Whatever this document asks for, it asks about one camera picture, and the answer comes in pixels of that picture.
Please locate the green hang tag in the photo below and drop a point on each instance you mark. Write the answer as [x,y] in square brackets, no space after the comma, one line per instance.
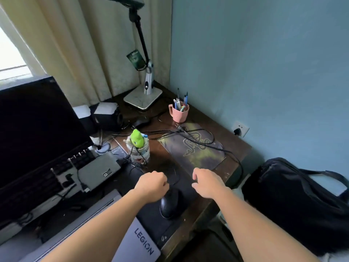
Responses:
[137,59]

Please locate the black backpack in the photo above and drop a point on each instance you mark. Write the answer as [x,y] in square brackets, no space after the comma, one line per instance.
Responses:
[297,199]

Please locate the white desk lamp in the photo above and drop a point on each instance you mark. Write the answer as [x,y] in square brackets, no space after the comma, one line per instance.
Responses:
[141,79]

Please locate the bunch of pens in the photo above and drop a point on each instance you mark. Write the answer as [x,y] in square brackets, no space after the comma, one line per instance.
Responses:
[182,102]

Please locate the person's right fingers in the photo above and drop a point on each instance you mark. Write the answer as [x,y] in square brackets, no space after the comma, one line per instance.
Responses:
[196,179]

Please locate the beige curtain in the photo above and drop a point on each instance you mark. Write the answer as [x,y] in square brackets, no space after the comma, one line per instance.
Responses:
[81,46]

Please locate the grey laptop stand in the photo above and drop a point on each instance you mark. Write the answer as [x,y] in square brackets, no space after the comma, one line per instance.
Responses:
[101,170]

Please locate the grey closed laptop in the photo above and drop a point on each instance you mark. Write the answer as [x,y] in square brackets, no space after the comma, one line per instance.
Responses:
[90,234]

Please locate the black plug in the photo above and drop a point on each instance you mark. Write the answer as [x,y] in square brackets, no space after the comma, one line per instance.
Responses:
[236,131]

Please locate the black speaker with white top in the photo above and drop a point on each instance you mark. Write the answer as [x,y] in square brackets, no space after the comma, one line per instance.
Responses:
[83,117]
[107,115]

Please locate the black computer mouse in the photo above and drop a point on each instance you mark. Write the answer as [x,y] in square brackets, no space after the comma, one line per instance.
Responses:
[169,204]

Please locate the window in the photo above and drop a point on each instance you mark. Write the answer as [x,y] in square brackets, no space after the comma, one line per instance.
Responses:
[13,62]

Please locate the person's right hand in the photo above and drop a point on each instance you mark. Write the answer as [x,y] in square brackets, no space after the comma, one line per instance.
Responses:
[208,184]

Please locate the glass jar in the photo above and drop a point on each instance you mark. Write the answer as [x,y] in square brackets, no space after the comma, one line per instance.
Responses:
[138,152]

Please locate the black mouse pad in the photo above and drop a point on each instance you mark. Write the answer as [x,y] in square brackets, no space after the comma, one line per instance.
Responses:
[166,199]

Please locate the green plush toy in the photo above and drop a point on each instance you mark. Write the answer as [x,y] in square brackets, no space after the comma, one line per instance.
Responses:
[137,138]

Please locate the pink pen cup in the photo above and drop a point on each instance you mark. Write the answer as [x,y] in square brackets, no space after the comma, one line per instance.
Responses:
[179,112]

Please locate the green patterned mouse pad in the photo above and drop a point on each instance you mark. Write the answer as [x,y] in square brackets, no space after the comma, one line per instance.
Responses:
[196,150]

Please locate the black laptop keyboard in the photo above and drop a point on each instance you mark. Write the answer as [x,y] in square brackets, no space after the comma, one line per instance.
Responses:
[41,182]

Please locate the person's left forearm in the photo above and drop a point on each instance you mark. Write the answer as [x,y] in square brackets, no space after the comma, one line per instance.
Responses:
[101,226]

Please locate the person's left fingers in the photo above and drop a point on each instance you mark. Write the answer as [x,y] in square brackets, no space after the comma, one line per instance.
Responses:
[164,182]

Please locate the person's left hand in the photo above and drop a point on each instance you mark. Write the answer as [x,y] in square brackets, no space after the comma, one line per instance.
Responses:
[151,186]

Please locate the black laptop screen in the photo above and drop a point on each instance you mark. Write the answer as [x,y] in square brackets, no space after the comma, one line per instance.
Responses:
[35,139]

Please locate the white wall socket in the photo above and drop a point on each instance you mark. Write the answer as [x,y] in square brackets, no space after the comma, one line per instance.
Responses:
[241,128]

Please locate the person's right forearm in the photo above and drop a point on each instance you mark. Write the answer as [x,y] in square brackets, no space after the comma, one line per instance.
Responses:
[261,229]

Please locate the dark wooden desk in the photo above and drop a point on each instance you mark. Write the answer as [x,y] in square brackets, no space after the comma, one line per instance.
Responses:
[190,160]

